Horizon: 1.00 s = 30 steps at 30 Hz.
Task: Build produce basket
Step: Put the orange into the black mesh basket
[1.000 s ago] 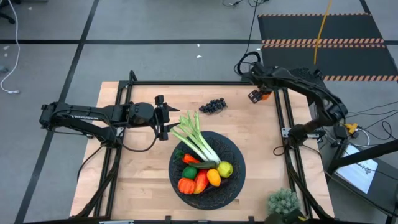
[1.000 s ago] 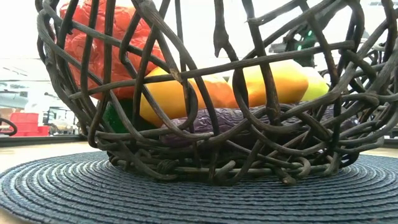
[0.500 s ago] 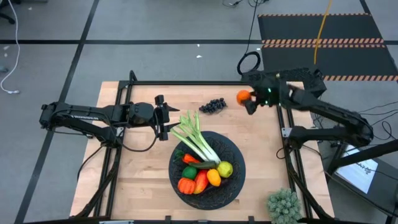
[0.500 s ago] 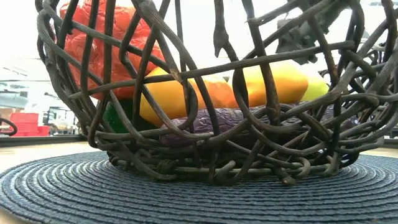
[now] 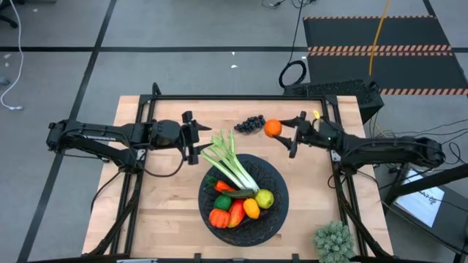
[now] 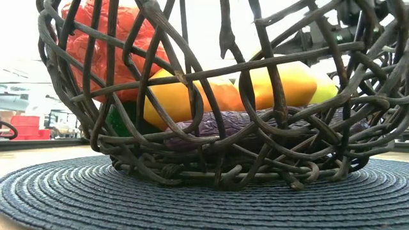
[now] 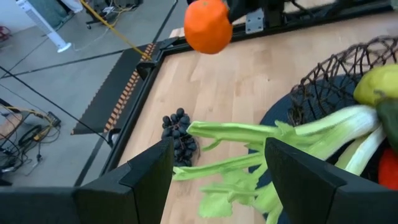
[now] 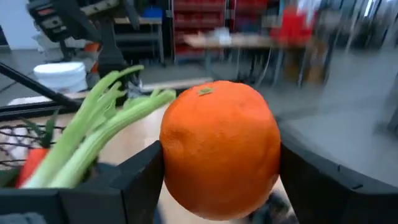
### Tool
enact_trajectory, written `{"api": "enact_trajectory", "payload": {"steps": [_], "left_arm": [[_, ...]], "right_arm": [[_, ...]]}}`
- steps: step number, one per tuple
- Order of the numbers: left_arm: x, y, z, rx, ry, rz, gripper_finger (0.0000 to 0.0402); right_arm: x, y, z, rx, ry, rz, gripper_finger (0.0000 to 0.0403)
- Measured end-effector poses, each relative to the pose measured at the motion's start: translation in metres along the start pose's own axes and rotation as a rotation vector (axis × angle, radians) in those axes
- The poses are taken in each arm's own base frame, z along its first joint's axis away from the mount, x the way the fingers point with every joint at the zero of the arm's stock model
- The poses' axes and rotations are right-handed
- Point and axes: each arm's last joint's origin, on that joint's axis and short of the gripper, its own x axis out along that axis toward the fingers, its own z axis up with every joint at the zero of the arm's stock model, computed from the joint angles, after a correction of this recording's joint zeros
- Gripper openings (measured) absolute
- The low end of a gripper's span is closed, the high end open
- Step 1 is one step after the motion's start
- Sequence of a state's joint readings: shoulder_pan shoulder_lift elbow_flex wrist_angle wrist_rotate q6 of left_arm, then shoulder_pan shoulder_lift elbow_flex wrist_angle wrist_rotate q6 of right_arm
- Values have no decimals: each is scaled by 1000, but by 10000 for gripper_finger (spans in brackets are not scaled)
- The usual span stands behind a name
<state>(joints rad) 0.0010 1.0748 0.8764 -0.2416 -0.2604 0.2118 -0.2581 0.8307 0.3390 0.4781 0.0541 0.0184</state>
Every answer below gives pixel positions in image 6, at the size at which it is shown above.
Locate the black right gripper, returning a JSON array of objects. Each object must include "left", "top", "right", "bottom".
[{"left": 273, "top": 19, "right": 336, "bottom": 56}]

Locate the yellow-orange oval fruit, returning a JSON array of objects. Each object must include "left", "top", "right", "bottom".
[{"left": 235, "top": 60, "right": 318, "bottom": 112}]

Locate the yellow-green apple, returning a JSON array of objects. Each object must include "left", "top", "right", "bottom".
[{"left": 307, "top": 76, "right": 339, "bottom": 105}]

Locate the purple wrinkled vegetable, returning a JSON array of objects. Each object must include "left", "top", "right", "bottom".
[{"left": 164, "top": 108, "right": 368, "bottom": 151}]

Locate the red and yellow mango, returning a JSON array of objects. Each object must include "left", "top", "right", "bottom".
[{"left": 143, "top": 68, "right": 244, "bottom": 130}]

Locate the red round fruit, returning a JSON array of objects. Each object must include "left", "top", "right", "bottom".
[{"left": 60, "top": 0, "right": 171, "bottom": 104}]

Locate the green lime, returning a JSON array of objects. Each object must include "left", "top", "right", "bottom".
[{"left": 106, "top": 101, "right": 162, "bottom": 137}]

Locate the dark brown wicker basket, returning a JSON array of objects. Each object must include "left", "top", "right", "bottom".
[{"left": 35, "top": 0, "right": 409, "bottom": 192}]

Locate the dark blue round woven placemat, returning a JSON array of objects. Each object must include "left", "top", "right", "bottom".
[{"left": 0, "top": 155, "right": 409, "bottom": 230}]

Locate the black curved loop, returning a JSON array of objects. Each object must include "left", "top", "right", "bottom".
[{"left": 0, "top": 120, "right": 19, "bottom": 140}]

